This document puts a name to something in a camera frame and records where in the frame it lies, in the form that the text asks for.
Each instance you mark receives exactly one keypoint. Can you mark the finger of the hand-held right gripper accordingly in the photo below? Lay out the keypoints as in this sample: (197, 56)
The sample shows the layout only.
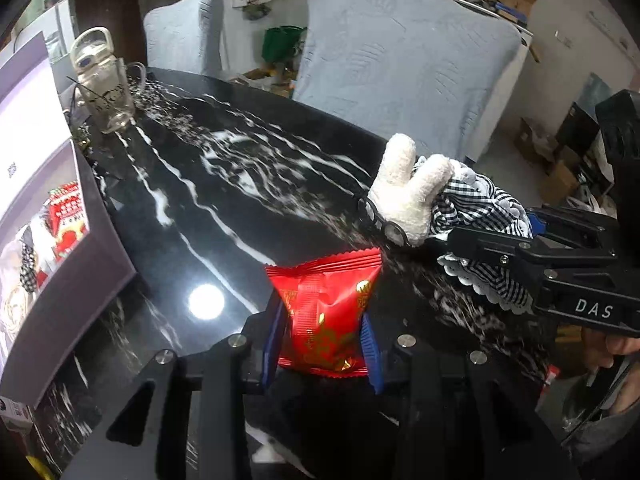
(480, 242)
(537, 225)

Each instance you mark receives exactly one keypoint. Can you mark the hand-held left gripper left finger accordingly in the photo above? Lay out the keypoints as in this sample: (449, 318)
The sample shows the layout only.
(272, 345)

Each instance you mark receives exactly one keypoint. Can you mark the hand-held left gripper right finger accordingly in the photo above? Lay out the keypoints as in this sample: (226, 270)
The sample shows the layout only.
(372, 355)

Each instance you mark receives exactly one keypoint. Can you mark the red gold-print snack packet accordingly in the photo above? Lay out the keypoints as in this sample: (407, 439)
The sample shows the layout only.
(325, 310)

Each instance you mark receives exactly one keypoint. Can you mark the white plush rabbit gingham dress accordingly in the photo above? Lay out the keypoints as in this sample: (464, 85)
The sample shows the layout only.
(405, 200)

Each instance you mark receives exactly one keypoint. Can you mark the lavender storage box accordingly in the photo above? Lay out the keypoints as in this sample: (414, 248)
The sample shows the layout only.
(95, 280)

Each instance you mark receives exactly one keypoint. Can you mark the red picture-print snack packet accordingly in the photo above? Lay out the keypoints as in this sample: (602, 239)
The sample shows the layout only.
(67, 215)

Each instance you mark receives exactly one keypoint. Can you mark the black white gingham scrunchie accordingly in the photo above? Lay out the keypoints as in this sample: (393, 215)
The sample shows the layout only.
(29, 265)

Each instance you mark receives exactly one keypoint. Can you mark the person's right hand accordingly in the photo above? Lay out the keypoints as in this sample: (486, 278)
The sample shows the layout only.
(615, 345)

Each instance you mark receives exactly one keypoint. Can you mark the cardboard boxes on floor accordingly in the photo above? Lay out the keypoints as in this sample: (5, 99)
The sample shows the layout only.
(550, 175)

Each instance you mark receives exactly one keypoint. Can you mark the black case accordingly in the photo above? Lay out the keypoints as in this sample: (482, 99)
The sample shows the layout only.
(577, 127)

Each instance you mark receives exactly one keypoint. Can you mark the pale blue board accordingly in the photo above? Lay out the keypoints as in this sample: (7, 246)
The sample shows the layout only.
(595, 92)

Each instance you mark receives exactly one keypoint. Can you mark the wide chair grey leaf cover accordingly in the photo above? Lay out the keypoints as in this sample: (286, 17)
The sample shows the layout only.
(400, 60)

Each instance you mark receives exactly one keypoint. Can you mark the open cardboard box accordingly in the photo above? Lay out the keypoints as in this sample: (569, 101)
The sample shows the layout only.
(520, 2)

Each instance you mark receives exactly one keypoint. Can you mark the small white carton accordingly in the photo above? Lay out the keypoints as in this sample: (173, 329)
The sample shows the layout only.
(15, 412)

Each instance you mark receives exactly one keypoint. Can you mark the green bag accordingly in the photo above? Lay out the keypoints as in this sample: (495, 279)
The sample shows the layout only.
(282, 42)

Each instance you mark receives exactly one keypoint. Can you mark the narrow chair grey leaf cover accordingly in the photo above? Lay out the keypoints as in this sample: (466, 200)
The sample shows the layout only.
(185, 30)

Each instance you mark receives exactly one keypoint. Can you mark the clear plastic water bottle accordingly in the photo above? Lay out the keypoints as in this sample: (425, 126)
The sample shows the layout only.
(90, 52)

